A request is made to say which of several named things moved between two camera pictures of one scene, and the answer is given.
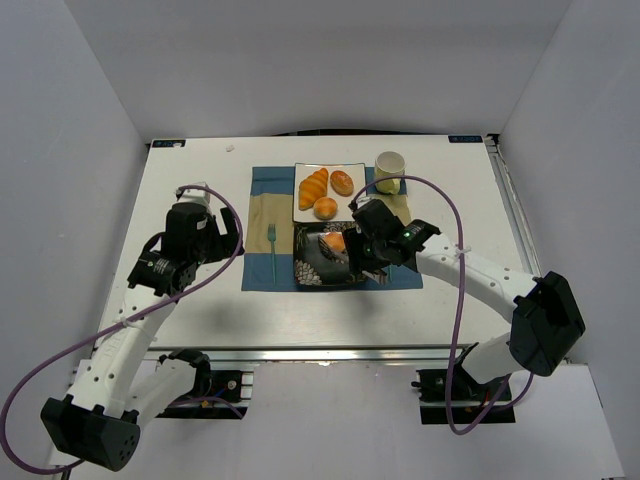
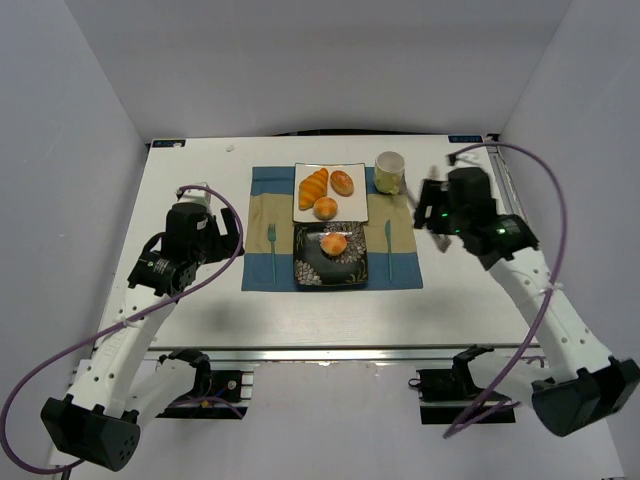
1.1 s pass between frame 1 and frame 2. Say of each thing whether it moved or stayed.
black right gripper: moved
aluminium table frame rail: stayed
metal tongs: moved
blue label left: stayed
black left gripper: stayed
